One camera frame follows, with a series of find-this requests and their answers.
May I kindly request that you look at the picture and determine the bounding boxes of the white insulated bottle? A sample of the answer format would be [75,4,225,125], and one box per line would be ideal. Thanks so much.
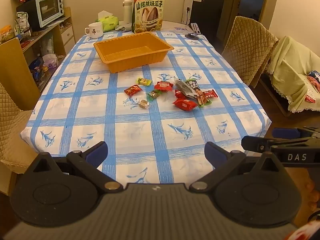
[122,0,133,24]

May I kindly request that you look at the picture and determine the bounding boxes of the wooden low cabinet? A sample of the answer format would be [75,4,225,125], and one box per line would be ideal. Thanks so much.
[0,37,40,110]

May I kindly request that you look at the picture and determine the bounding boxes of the quilted beige chair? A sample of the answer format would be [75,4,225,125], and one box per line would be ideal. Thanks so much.
[0,82,43,174]
[221,16,279,87]

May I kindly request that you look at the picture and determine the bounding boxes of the black microwave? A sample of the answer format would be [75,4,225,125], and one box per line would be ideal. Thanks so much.
[16,0,40,32]

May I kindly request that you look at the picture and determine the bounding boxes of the wooden shelf unit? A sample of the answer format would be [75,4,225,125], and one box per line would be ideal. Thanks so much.
[0,7,75,98]

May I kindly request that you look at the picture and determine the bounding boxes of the person's right hand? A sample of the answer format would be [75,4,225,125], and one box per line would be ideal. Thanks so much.
[300,175,320,218]

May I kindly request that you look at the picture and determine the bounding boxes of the orange plastic tray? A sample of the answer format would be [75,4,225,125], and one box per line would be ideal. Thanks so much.
[93,34,175,73]

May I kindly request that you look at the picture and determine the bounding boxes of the green brown candy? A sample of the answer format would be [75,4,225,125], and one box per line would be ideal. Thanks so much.
[146,89,162,102]

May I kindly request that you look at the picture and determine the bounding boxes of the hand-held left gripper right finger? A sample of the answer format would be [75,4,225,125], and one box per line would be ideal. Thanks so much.
[189,141,290,193]

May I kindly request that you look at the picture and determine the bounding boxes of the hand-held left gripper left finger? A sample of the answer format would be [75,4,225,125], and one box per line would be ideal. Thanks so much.
[25,141,124,193]

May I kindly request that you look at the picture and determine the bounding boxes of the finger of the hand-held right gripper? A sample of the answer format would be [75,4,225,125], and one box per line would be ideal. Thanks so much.
[272,127,320,138]
[241,135,283,153]

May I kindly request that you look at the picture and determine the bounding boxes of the blue checked tablecloth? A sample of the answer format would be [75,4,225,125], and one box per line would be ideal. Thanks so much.
[20,21,272,184]

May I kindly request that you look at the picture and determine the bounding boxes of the green tissue pack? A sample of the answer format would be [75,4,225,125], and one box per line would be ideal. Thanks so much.
[95,10,120,32]

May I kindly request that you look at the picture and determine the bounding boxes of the black cabinet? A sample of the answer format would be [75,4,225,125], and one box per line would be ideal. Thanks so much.
[189,0,224,30]

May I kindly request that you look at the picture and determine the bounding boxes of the black grey snack packet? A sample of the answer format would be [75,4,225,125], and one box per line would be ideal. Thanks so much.
[174,78,198,99]

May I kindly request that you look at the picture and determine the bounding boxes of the purple pack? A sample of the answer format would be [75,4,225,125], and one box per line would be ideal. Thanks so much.
[42,54,59,69]

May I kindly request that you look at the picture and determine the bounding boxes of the light blue toaster oven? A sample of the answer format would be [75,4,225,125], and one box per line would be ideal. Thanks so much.
[35,0,65,28]

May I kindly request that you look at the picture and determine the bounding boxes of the clear brown candy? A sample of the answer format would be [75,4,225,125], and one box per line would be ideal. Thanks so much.
[135,99,150,110]

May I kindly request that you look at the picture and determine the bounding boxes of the red twisted candy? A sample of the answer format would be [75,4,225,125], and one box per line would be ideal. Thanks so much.
[124,84,143,97]

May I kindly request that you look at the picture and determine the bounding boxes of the white mug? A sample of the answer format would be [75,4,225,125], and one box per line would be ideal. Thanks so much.
[85,22,104,39]

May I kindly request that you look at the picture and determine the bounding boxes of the grey crumpled cloth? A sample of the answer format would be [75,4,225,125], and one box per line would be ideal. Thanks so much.
[115,22,133,32]

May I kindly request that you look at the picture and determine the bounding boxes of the red white garment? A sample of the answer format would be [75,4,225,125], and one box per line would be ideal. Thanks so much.
[287,212,320,240]

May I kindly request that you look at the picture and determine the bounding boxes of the white green bags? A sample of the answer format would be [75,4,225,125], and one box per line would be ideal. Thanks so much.
[15,12,32,37]

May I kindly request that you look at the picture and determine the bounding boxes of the large sunflower seed bag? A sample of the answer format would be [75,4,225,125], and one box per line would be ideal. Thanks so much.
[134,0,166,34]

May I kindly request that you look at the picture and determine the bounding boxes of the green sausage packet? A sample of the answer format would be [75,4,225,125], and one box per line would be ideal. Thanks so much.
[185,79,213,107]

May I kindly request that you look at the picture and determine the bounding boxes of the phone stand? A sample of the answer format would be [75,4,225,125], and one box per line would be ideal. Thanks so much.
[184,23,200,40]

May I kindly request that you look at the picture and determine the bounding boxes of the sofa with green cover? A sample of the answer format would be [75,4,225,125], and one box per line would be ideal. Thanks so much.
[266,35,320,113]

